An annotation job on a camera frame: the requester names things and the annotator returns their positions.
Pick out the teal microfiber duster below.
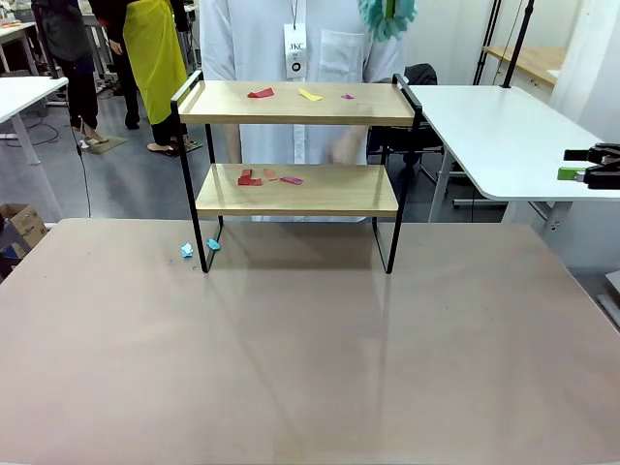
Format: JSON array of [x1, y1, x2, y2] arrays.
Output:
[[356, 0, 419, 43]]

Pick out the two-tier wooden black-framed shelf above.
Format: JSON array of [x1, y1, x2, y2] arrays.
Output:
[[170, 70, 423, 275]]

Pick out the person's left hand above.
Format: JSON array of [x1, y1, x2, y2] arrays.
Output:
[[328, 127, 368, 166]]

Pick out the black chair with jacket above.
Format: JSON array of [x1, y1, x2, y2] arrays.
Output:
[[367, 62, 459, 195]]

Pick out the black tripod pole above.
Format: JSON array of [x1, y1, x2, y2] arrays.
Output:
[[474, 0, 503, 86]]

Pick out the white name badge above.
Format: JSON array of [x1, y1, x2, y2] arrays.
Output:
[[283, 23, 308, 80]]

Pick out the wooden desk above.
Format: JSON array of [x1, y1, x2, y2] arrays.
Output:
[[482, 45, 568, 88]]

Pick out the white table with grey legs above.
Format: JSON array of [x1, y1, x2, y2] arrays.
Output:
[[404, 84, 620, 238]]

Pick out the black stand pole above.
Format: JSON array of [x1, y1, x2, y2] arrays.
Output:
[[502, 0, 537, 89]]

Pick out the person in white coat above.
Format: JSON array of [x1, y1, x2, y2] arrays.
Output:
[[198, 0, 409, 224]]

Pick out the person in yellow apron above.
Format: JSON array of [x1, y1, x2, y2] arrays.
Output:
[[94, 0, 200, 159]]

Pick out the olive floor mat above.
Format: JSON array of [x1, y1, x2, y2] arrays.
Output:
[[79, 135, 129, 157]]

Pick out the person in dark clothes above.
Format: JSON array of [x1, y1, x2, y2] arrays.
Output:
[[31, 0, 112, 149]]

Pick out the cardboard box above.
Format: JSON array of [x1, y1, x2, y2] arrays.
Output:
[[0, 202, 49, 272]]

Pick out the black floor cable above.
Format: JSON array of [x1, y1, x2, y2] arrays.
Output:
[[71, 123, 94, 220]]

